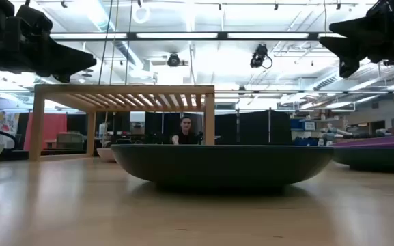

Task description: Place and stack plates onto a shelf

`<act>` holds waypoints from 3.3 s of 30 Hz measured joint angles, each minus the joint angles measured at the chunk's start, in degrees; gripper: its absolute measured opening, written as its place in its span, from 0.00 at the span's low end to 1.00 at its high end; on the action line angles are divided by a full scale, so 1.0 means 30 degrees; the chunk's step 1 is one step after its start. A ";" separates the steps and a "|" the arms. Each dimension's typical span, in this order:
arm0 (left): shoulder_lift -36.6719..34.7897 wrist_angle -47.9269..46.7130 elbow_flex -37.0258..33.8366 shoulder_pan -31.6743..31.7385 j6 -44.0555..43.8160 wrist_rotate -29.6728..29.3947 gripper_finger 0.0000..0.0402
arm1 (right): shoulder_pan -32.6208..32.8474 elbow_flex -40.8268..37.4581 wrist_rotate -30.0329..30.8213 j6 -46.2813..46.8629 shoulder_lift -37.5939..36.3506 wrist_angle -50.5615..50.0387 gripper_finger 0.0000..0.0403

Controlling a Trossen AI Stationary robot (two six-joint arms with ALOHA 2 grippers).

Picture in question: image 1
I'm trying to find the purple plate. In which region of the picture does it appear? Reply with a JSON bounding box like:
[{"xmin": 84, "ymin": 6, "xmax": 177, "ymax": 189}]
[{"xmin": 332, "ymin": 133, "xmax": 394, "ymax": 149}]

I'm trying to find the pink plate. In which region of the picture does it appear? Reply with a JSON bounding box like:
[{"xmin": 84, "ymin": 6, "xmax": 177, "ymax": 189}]
[{"xmin": 96, "ymin": 147, "xmax": 117, "ymax": 163}]

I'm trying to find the dark blue-teal plate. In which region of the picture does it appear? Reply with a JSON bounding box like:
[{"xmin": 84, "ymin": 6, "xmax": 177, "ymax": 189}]
[{"xmin": 110, "ymin": 143, "xmax": 335, "ymax": 189}]

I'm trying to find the wooden slatted shelf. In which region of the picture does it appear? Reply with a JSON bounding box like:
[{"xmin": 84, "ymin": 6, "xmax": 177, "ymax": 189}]
[{"xmin": 28, "ymin": 84, "xmax": 216, "ymax": 162}]

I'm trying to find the blue storage bin shelf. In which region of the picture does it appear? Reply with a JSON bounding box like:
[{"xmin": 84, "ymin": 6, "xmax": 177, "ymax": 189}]
[{"xmin": 290, "ymin": 118, "xmax": 318, "ymax": 147}]

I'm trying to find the red partition panel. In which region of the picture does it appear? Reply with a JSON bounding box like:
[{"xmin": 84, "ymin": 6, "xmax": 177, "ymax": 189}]
[{"xmin": 24, "ymin": 112, "xmax": 68, "ymax": 151}]

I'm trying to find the colourful poster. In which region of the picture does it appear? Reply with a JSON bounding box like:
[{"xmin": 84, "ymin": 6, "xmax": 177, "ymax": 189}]
[{"xmin": 0, "ymin": 111, "xmax": 20, "ymax": 144}]

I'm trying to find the grey box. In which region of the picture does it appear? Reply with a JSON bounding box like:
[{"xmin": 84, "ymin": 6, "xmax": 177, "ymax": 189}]
[{"xmin": 55, "ymin": 132, "xmax": 85, "ymax": 150}]

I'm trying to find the person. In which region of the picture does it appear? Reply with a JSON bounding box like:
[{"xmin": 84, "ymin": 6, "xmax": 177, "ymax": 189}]
[{"xmin": 170, "ymin": 115, "xmax": 201, "ymax": 146}]

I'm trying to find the thin hanging cable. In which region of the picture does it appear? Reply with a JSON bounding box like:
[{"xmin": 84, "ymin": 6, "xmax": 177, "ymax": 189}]
[
  {"xmin": 98, "ymin": 0, "xmax": 115, "ymax": 85},
  {"xmin": 109, "ymin": 0, "xmax": 119, "ymax": 85},
  {"xmin": 124, "ymin": 0, "xmax": 133, "ymax": 85}
]

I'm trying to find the black overhead camera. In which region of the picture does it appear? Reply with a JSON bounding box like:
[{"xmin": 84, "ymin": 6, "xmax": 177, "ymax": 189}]
[{"xmin": 249, "ymin": 43, "xmax": 274, "ymax": 70}]

